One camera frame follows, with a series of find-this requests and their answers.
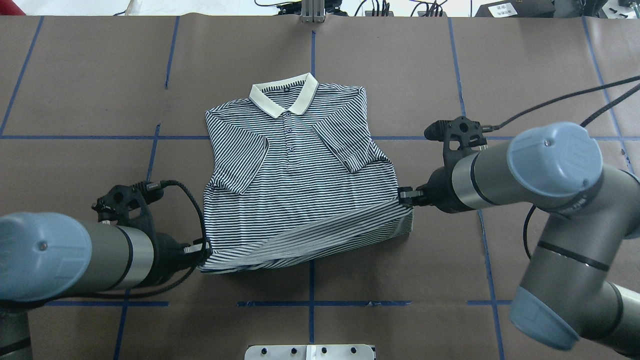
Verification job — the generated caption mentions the orange black usb hub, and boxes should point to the orange black usb hub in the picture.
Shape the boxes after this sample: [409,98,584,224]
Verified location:
[361,0,393,18]

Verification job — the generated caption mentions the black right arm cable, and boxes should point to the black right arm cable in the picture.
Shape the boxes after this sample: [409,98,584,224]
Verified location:
[487,75,640,261]

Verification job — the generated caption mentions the aluminium frame post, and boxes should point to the aluminium frame post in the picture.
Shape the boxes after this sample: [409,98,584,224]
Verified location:
[300,0,326,24]

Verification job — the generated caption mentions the black box with label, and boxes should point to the black box with label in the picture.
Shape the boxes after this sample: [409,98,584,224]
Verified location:
[473,0,556,18]

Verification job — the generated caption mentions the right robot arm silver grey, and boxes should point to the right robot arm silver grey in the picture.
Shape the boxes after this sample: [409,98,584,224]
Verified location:
[397,116,640,360]

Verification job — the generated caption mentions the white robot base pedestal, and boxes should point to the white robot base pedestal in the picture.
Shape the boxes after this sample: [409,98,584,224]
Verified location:
[244,344,377,360]

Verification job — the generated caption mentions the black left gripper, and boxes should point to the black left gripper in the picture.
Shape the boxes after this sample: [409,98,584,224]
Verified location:
[92,184,213,289]

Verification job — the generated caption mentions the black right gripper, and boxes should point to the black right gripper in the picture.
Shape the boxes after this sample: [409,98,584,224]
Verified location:
[397,116,487,214]

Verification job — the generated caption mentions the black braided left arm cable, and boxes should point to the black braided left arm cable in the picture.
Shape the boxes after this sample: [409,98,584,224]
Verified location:
[90,180,211,301]

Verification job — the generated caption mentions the navy white striped polo shirt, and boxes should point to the navy white striped polo shirt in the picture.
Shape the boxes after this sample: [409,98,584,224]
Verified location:
[199,73,414,274]

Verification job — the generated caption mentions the black spare gripper tool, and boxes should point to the black spare gripper tool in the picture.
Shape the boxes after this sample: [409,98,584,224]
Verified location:
[274,0,349,17]

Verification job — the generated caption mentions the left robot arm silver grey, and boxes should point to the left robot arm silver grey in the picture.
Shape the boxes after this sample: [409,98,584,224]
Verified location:
[0,180,212,360]

